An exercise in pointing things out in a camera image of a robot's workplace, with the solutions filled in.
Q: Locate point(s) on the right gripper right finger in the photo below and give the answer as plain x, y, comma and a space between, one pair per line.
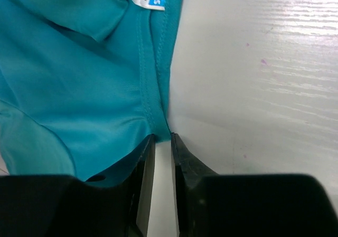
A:
210, 204

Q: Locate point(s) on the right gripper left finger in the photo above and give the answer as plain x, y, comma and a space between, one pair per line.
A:
114, 202

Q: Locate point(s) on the teal blue t-shirt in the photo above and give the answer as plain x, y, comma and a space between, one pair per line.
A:
83, 82

